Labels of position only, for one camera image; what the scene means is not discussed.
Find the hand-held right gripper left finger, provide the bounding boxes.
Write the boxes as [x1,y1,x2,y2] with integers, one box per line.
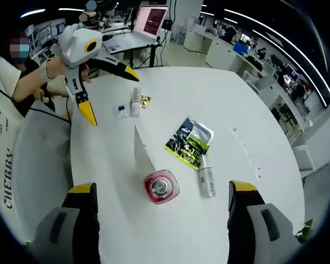
[34,181,101,264]

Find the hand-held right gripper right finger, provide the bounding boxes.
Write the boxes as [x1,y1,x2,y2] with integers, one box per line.
[227,180,296,264]

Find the small white skincare bottle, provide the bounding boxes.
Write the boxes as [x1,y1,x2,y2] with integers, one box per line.
[128,86,142,117]

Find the gold foil skincare sachet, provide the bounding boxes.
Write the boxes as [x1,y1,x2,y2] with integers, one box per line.
[139,94,152,108]

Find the clear skincare sample sachet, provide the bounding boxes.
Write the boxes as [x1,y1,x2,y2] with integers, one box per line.
[112,103,129,119]

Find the small skincare bottle red label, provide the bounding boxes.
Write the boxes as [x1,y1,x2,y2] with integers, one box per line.
[197,153,217,199]

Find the white skincare bottle red collar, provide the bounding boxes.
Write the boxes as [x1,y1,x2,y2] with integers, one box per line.
[142,169,181,205]

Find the white skincare tube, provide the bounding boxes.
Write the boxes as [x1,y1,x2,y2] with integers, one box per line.
[133,125,158,177]

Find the dark green skincare mask packet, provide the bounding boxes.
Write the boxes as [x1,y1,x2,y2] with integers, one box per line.
[163,117,215,172]

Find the blue storage crate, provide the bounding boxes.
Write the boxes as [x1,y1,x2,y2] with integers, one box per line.
[233,41,250,55]

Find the person's left hand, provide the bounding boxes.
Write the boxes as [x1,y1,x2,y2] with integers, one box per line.
[45,53,92,84]

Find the white wristband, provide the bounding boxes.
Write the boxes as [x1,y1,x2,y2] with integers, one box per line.
[39,58,56,82]

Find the open laptop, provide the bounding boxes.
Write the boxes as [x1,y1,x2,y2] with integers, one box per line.
[102,5,170,54]

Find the green potted plant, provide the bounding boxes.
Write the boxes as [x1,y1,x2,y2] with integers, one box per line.
[294,218,314,244]

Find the white paper strip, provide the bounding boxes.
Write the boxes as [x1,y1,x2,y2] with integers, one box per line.
[227,124,262,181]

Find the person's printed white shirt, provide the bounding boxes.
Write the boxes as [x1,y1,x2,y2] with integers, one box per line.
[0,54,27,237]

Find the ceiling light strip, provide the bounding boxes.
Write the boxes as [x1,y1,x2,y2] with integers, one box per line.
[224,8,330,100]

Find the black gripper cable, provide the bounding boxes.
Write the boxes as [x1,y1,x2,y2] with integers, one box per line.
[65,93,73,122]

